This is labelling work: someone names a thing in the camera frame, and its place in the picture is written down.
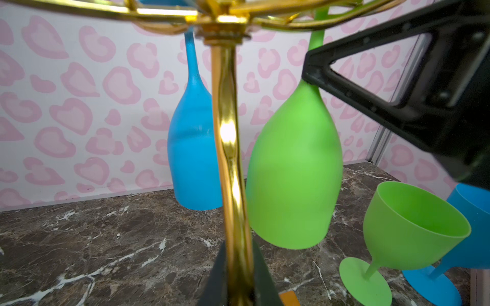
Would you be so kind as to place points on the green wine glass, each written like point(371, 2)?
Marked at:
point(405, 228)
point(295, 172)

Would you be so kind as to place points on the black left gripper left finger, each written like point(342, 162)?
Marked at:
point(215, 291)

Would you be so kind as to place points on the gold wire rack wooden base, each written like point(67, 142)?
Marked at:
point(223, 25)

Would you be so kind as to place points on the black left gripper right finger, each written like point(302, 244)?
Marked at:
point(265, 292)

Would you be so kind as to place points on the blue wine glass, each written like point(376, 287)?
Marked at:
point(191, 148)
point(471, 253)

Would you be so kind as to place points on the pink pencil case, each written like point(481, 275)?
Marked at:
point(480, 288)

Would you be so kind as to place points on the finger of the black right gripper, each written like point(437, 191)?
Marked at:
point(412, 117)

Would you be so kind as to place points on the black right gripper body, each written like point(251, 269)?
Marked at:
point(445, 101)

